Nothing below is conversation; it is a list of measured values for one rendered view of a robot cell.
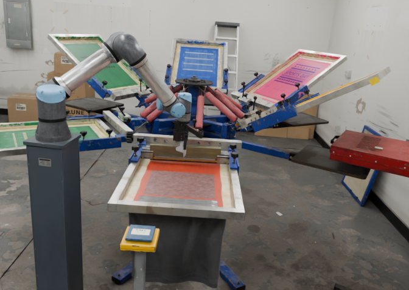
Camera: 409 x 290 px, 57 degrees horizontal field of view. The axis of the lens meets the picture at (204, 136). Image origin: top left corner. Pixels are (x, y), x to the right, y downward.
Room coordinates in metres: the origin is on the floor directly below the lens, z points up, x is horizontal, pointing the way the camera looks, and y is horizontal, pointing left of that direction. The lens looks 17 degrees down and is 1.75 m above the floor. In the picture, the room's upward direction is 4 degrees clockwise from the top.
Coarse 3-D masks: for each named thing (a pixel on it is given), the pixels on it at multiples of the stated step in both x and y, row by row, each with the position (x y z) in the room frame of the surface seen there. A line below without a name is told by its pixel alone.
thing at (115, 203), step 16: (128, 176) 1.72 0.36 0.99; (240, 192) 1.63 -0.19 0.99; (112, 208) 1.43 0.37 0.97; (128, 208) 1.43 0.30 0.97; (144, 208) 1.43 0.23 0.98; (160, 208) 1.43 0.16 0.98; (176, 208) 1.43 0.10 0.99; (192, 208) 1.44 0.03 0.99; (208, 208) 1.45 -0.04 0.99; (224, 208) 1.46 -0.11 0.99; (240, 208) 1.47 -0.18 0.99
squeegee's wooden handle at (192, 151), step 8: (152, 144) 2.03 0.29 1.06; (160, 144) 2.04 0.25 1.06; (168, 144) 2.05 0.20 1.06; (160, 152) 2.03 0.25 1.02; (168, 152) 2.03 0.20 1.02; (176, 152) 2.03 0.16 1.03; (192, 152) 2.03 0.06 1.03; (200, 152) 2.03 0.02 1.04; (208, 152) 2.03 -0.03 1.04; (216, 152) 2.03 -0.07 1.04; (216, 160) 2.03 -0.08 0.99
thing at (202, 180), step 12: (192, 168) 1.97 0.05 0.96; (204, 168) 1.98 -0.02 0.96; (216, 168) 2.00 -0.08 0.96; (192, 180) 1.81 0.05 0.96; (204, 180) 1.82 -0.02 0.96; (216, 180) 1.83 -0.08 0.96; (180, 192) 1.65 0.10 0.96; (192, 192) 1.66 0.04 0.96; (204, 192) 1.67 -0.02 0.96; (216, 192) 1.68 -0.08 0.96
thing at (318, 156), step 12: (204, 132) 2.81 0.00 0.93; (252, 144) 2.60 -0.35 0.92; (276, 156) 2.50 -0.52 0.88; (288, 156) 2.46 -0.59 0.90; (300, 156) 2.33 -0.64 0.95; (312, 156) 2.35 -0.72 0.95; (324, 156) 2.37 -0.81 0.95; (324, 168) 2.16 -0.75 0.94; (336, 168) 2.15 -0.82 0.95; (348, 168) 2.17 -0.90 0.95; (360, 168) 2.19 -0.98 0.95
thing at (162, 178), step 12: (156, 168) 1.93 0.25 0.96; (168, 168) 1.94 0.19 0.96; (180, 168) 1.96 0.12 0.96; (144, 180) 1.76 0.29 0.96; (156, 180) 1.78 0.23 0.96; (168, 180) 1.79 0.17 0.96; (180, 180) 1.80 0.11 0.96; (144, 192) 1.63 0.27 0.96; (156, 192) 1.63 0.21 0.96; (168, 192) 1.64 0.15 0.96
